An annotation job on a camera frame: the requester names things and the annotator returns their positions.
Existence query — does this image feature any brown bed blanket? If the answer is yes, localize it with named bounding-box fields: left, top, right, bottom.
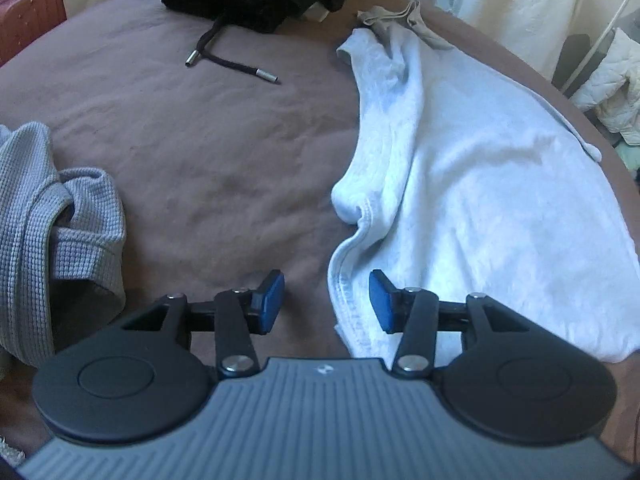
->
left=0, top=0, right=640, bottom=461

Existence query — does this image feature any red suitcase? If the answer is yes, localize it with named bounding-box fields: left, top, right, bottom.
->
left=0, top=0, right=68, bottom=68

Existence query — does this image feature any grey waffle-knit garment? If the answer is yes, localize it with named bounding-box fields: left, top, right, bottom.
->
left=0, top=121, right=127, bottom=368

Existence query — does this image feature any beige garment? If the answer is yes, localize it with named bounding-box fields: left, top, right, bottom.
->
left=356, top=0, right=454, bottom=52

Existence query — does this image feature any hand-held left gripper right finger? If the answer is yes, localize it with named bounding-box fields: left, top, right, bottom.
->
left=368, top=269, right=532, bottom=380

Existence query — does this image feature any white rod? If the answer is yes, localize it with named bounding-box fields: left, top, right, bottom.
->
left=562, top=0, right=635, bottom=96

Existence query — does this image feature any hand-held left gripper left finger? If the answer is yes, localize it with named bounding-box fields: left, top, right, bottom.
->
left=119, top=269, right=287, bottom=380

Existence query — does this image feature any white shirt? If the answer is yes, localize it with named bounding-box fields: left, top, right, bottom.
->
left=327, top=27, right=640, bottom=364

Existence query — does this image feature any white quilted jacket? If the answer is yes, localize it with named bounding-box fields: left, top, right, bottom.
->
left=572, top=27, right=640, bottom=147

